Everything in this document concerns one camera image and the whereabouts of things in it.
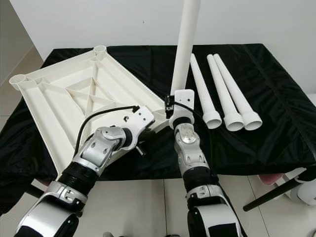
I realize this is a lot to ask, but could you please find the white plastic table top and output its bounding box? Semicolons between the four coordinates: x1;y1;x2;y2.
9;45;171;174

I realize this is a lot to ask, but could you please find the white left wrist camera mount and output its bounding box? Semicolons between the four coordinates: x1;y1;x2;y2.
118;105;155;141

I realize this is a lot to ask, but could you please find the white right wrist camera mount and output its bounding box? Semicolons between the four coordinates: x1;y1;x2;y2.
169;89;196;126

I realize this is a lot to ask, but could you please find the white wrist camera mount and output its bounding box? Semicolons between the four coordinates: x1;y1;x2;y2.
169;89;196;126
118;105;155;141

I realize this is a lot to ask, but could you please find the white plastic table leg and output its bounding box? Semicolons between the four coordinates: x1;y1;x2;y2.
170;0;201;94
206;54;244;132
190;53;223;130
212;53;263;131

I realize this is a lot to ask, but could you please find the white plastic floor object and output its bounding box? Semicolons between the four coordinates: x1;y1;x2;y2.
284;168;316;205

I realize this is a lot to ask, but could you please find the pink stool seat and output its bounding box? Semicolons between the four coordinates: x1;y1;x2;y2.
259;174;289;186

